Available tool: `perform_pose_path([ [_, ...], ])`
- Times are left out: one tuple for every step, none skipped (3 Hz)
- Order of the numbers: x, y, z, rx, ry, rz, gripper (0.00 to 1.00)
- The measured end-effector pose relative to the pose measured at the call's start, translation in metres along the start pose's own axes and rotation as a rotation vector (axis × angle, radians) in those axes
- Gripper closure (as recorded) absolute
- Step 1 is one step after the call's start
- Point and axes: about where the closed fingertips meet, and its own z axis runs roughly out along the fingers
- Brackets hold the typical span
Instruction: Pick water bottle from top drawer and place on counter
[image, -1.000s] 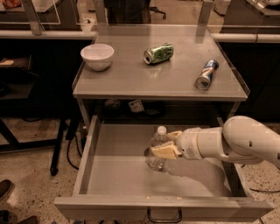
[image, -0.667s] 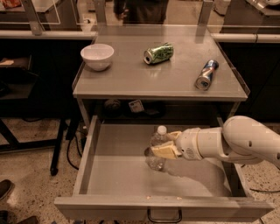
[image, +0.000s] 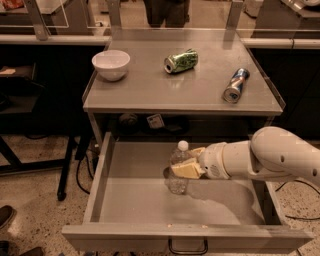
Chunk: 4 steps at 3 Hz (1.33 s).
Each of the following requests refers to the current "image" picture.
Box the white tag under counter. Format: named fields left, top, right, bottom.
left=147, top=114, right=164, bottom=129

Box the dark round object under counter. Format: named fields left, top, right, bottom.
left=118, top=113, right=138, bottom=130

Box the grey metal counter cabinet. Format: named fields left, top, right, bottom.
left=83, top=29, right=284, bottom=142

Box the crushed green soda can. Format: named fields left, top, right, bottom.
left=164, top=49, right=198, bottom=74

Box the orange snack bag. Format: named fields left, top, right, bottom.
left=0, top=0, right=24, bottom=10

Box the black floor cable left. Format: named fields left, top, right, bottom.
left=75, top=146, right=101, bottom=196

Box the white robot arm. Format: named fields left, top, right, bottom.
left=171, top=126, right=320, bottom=186

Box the black floor cable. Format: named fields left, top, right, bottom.
left=275, top=179, right=320, bottom=221
left=75, top=146, right=101, bottom=196

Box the dark shoe upper left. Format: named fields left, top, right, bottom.
left=0, top=205, right=16, bottom=229

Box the open grey metal drawer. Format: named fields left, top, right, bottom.
left=62, top=134, right=314, bottom=254

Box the clear plastic water bottle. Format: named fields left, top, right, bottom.
left=167, top=140, right=191, bottom=195

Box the black floor cable right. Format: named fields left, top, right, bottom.
left=275, top=179, right=320, bottom=221

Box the black drawer handle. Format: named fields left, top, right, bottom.
left=168, top=237, right=209, bottom=256

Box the black side table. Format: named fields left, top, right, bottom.
left=0, top=65, right=91, bottom=201

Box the white ceramic bowl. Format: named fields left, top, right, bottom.
left=92, top=50, right=131, bottom=81

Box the blue silver energy drink can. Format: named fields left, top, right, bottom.
left=222, top=68, right=250, bottom=104

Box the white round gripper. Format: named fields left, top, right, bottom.
left=170, top=142, right=230, bottom=179

